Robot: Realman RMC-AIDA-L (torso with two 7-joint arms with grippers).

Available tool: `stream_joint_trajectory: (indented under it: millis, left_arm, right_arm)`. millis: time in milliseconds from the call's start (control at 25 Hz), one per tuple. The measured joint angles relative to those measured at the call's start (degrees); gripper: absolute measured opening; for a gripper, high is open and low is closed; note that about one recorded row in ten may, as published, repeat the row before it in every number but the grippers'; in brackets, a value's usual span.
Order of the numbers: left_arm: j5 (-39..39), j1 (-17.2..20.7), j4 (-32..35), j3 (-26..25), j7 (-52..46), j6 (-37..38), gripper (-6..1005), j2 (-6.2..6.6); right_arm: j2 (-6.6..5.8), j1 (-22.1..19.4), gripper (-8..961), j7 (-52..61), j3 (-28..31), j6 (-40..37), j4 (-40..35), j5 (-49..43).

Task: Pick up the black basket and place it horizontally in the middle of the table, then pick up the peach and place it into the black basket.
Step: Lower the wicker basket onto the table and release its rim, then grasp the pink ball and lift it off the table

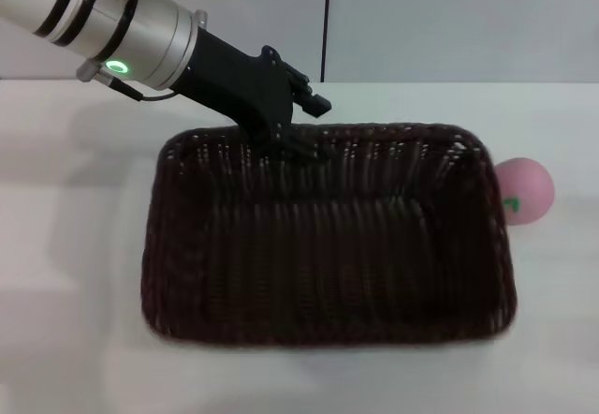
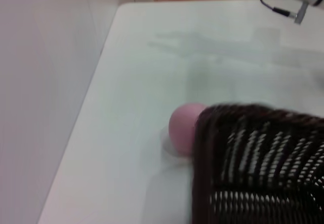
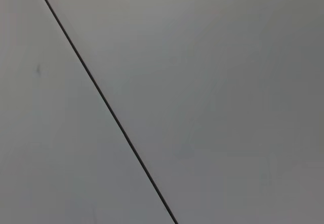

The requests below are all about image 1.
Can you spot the black vertical wall strip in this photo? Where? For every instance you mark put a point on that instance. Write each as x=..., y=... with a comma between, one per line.
x=326, y=20

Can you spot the pink ball with green mark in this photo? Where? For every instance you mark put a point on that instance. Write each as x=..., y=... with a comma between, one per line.
x=526, y=189

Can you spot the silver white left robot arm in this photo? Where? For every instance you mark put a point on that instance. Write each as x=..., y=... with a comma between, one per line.
x=117, y=25

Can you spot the dark woven rectangular basket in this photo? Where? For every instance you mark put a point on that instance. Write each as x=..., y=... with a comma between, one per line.
x=327, y=245

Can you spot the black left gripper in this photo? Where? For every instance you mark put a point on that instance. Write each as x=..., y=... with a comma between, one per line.
x=234, y=84

